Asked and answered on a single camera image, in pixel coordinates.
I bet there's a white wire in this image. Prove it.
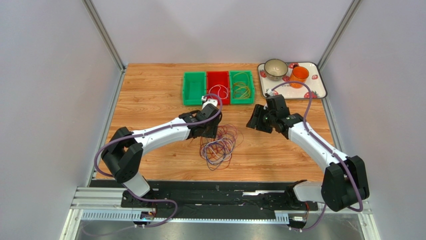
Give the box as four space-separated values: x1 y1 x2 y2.
208 84 230 100

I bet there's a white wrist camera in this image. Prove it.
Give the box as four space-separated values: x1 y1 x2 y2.
201 95 218 108
264 90 279 99

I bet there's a green plastic bin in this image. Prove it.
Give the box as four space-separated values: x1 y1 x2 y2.
229 70 255 105
182 71 207 106

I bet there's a strawberry pattern tray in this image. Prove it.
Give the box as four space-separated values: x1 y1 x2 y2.
257 62 328 100

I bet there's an orange plastic cup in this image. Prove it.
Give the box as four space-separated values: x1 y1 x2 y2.
289 65 310 89

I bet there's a left aluminium corner post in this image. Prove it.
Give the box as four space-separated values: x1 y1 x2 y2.
82 0 126 73

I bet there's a left green plastic bin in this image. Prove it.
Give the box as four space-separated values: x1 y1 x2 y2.
182 71 207 106

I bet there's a right aluminium corner post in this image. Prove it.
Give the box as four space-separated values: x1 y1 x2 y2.
317 0 363 71

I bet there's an aluminium corner post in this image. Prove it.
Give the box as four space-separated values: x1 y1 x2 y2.
82 0 126 73
317 0 363 71

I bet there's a beige ceramic bowl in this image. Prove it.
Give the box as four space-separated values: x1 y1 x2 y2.
264 58 289 81

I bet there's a right green plastic bin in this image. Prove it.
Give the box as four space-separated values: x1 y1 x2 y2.
229 70 255 105

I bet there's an aluminium frame rail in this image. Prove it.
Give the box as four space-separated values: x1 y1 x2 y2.
60 187 380 240

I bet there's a red plastic bin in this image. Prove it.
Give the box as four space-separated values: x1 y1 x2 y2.
206 71 231 105

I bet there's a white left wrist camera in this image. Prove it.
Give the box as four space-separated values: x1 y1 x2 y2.
201 95 218 108

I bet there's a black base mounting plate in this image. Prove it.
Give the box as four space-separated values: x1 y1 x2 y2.
89 179 334 221

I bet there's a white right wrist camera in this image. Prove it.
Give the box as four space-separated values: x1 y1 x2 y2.
264 90 279 99

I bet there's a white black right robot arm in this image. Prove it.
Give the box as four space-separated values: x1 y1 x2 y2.
246 94 370 212

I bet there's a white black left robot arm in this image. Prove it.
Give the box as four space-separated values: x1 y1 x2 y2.
98 103 222 198

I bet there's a blue wire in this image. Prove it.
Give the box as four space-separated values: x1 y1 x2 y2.
199 126 237 167

